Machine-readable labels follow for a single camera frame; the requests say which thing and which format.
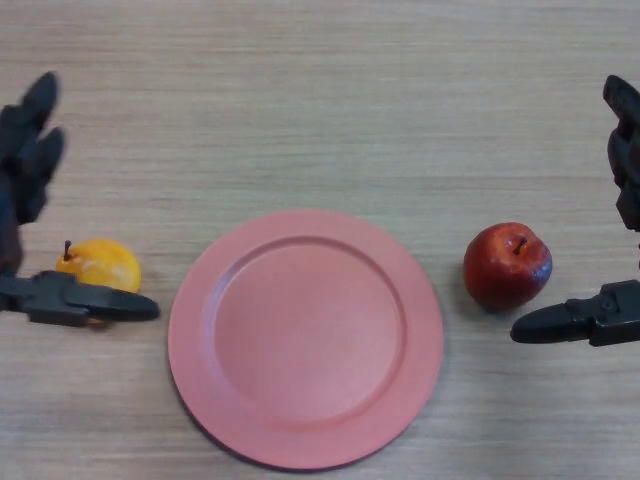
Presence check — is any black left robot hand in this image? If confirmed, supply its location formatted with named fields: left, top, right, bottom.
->
left=0, top=71, right=161, bottom=329

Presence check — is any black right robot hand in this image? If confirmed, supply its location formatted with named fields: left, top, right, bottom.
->
left=509, top=74, right=640, bottom=348

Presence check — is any yellow pear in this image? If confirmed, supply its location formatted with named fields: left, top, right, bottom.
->
left=54, top=238, right=143, bottom=329

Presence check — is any pink round plate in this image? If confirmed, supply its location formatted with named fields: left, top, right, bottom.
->
left=167, top=209, right=445, bottom=471

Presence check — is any red apple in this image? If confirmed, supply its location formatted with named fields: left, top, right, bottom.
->
left=462, top=222, right=554, bottom=313

